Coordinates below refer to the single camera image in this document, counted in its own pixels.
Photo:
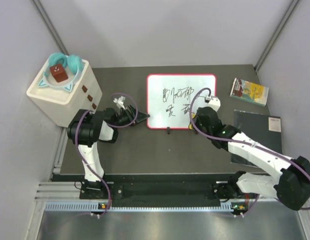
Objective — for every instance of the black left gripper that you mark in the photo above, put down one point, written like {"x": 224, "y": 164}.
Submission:
{"x": 129, "y": 114}

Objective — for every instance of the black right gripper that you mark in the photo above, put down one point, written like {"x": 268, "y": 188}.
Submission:
{"x": 196, "y": 123}

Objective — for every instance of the pink framed whiteboard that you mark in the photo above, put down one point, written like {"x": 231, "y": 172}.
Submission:
{"x": 169, "y": 97}

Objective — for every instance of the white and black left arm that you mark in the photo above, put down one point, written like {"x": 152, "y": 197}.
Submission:
{"x": 87, "y": 128}

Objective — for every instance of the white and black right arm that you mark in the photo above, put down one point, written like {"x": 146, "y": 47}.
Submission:
{"x": 287, "y": 179}

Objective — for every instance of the colourful illustrated book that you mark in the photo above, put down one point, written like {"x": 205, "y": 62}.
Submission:
{"x": 249, "y": 92}

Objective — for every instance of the black notebook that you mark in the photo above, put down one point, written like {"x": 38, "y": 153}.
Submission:
{"x": 263, "y": 129}

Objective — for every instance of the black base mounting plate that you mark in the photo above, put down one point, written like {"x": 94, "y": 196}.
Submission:
{"x": 163, "y": 190}

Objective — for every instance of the white foam box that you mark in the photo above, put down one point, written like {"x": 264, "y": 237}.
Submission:
{"x": 60, "y": 105}

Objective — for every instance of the teal cat ear headphones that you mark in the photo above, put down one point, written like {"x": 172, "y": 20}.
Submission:
{"x": 73, "y": 65}

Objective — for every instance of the brown cube toy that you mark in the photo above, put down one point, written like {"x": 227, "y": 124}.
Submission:
{"x": 58, "y": 73}

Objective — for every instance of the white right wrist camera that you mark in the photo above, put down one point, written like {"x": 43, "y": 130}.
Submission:
{"x": 213, "y": 102}

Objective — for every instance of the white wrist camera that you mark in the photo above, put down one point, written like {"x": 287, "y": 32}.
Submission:
{"x": 120, "y": 102}
{"x": 213, "y": 102}

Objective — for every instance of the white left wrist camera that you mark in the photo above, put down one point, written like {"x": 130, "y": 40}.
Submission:
{"x": 120, "y": 102}

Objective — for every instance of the aluminium extrusion rail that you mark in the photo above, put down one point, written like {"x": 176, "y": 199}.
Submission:
{"x": 58, "y": 191}

